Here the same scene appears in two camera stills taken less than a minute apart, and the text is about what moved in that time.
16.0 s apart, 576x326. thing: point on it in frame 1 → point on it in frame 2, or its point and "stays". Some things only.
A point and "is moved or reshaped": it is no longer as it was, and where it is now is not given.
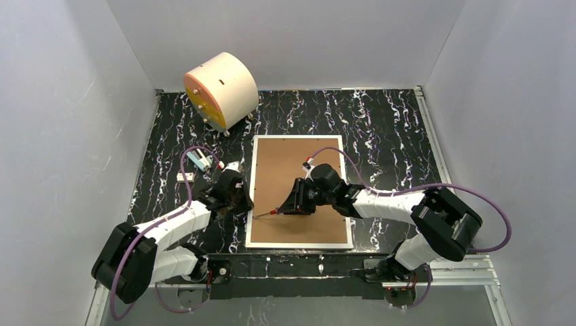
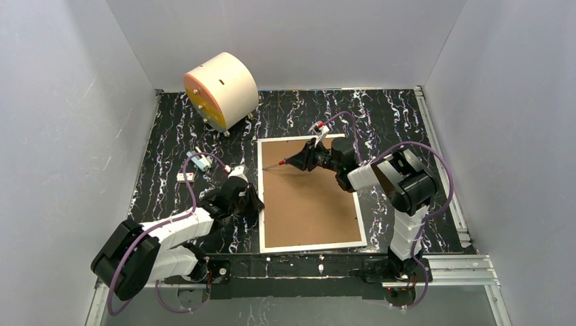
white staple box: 189,176 stays
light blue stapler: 197,157 stays
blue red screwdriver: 272,212 → 280,162
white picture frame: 277,161 is moved or reshaped
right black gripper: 299,197 → 308,157
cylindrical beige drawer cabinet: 222,91 stays
